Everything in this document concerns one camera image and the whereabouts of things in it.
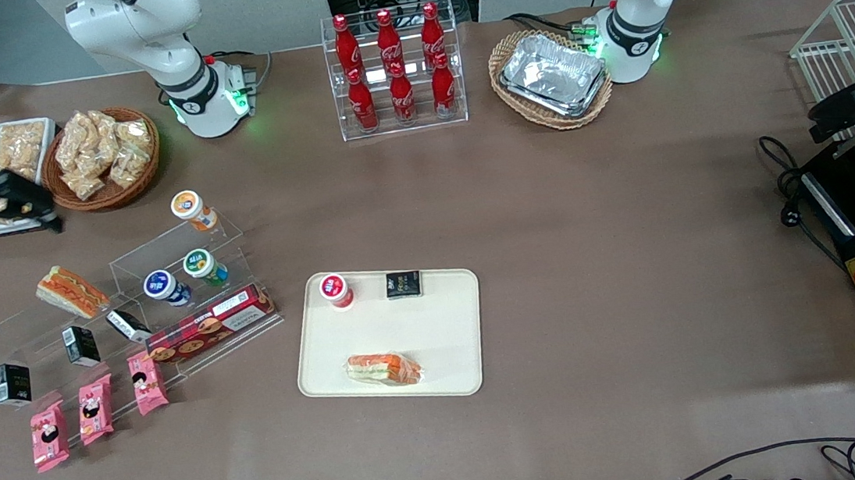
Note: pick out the beige plastic serving tray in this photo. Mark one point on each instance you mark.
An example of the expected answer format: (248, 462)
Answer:
(436, 325)

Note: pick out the clear acrylic bottle rack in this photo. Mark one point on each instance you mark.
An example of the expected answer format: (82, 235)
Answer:
(386, 131)

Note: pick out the dark round wicker basket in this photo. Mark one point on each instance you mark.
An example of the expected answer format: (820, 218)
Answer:
(110, 198)

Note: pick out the orange-lid white cup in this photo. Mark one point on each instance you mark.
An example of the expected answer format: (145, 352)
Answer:
(191, 208)

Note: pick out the grey arm base connector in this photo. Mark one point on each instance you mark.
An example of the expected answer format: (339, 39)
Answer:
(243, 77)

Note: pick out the pink cartoon snack pack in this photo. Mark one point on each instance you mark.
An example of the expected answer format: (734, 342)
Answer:
(49, 437)
(148, 383)
(95, 409)

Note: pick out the red-lid white cup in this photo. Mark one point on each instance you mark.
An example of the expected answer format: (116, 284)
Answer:
(335, 288)

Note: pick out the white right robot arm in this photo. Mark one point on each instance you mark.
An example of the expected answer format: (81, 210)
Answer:
(141, 32)

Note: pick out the large clear acrylic step stand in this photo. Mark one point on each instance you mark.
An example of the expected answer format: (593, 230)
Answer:
(39, 363)

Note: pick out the light oval wicker basket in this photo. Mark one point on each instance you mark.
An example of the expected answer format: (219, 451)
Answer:
(500, 60)

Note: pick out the small black snack box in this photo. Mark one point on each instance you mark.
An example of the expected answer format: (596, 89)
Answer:
(403, 284)
(81, 345)
(127, 325)
(12, 384)

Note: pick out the small clear acrylic step stand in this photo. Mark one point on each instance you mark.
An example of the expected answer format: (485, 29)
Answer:
(162, 250)

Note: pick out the red cola bottle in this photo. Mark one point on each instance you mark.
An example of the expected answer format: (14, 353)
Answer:
(444, 89)
(403, 97)
(363, 105)
(432, 34)
(389, 40)
(347, 48)

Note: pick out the blue-lid white cup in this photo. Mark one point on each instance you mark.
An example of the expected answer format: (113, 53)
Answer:
(163, 286)

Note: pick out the silver foil tray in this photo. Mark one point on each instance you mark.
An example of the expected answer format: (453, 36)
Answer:
(553, 75)

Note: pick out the white rectangular snack tray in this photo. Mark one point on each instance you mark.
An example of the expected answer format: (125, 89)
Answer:
(48, 143)

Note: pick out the long red cookie box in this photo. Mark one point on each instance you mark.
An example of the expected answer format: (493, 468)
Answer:
(209, 330)

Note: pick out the plastic-wrapped orange sandwich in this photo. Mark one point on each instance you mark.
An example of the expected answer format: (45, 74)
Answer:
(383, 370)
(72, 292)

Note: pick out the clear bag of beige crackers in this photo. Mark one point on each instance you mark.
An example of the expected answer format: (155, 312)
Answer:
(126, 168)
(73, 141)
(99, 126)
(133, 135)
(85, 183)
(22, 146)

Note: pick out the brown table cover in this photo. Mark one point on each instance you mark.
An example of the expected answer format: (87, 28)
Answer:
(632, 251)

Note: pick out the green-lid white cup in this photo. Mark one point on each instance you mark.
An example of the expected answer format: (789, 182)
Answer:
(202, 265)

